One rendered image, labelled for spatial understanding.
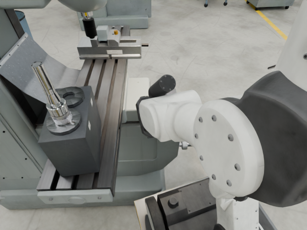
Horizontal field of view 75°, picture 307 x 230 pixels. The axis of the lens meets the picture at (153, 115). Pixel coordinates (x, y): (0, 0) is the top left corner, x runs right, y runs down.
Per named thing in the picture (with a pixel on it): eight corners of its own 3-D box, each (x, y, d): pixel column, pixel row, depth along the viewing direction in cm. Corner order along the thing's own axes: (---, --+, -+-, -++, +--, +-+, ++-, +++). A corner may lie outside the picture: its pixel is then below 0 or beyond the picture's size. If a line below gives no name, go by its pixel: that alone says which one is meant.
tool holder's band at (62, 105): (70, 106, 51) (68, 103, 50) (51, 115, 49) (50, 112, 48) (61, 97, 53) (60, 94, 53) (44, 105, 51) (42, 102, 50)
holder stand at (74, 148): (101, 122, 81) (90, 81, 66) (99, 172, 66) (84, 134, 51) (70, 125, 79) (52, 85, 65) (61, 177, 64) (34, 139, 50)
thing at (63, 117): (75, 119, 55) (70, 106, 51) (59, 128, 52) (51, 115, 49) (67, 110, 57) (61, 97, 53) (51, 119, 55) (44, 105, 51)
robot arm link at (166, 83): (184, 124, 52) (207, 122, 41) (145, 135, 49) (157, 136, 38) (174, 82, 52) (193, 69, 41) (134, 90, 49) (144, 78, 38)
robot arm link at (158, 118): (177, 117, 47) (211, 135, 35) (141, 127, 45) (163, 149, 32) (174, 90, 46) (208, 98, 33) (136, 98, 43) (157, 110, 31)
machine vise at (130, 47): (141, 45, 123) (141, 28, 115) (141, 59, 113) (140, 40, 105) (84, 46, 123) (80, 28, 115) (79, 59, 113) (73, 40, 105)
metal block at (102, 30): (109, 35, 114) (108, 25, 110) (108, 40, 110) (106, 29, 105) (100, 35, 114) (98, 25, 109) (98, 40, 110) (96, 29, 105)
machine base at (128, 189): (161, 141, 195) (161, 128, 181) (165, 205, 154) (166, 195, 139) (35, 144, 192) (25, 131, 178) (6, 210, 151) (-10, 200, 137)
